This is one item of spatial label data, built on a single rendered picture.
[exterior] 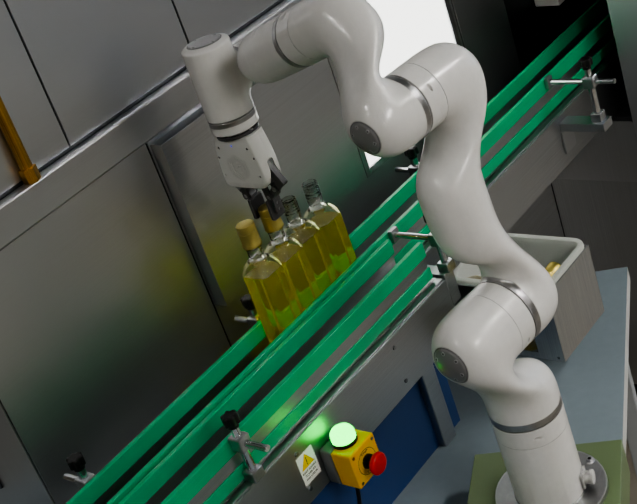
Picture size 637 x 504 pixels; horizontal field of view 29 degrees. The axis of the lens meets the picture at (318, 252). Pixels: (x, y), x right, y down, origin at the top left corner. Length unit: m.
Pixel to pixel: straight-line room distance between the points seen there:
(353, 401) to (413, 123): 0.66
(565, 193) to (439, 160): 1.50
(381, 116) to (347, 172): 0.88
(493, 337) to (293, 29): 0.54
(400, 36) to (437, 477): 0.93
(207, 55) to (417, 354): 0.69
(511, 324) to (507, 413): 0.17
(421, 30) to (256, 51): 0.90
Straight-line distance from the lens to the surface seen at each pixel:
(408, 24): 2.72
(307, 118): 2.46
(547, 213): 3.28
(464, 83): 1.77
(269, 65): 1.91
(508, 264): 1.89
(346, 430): 2.11
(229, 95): 2.08
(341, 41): 1.76
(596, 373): 2.53
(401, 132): 1.69
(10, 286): 2.04
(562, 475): 2.09
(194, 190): 2.24
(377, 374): 2.24
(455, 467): 2.40
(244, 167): 2.14
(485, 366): 1.87
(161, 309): 2.25
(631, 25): 2.96
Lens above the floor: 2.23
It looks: 27 degrees down
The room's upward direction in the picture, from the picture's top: 20 degrees counter-clockwise
